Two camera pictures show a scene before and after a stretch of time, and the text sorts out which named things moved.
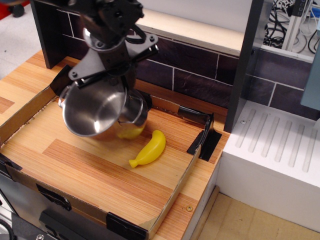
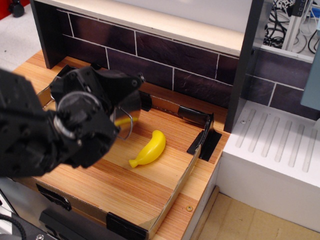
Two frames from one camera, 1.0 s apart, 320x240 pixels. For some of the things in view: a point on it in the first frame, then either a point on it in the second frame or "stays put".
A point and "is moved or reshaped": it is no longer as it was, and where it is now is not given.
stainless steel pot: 102,109 is moved or reshaped
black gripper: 113,55 to 84,97
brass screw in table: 189,208 stays put
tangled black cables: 276,28 stays put
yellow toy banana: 152,152 stays put
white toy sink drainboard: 271,161 stays put
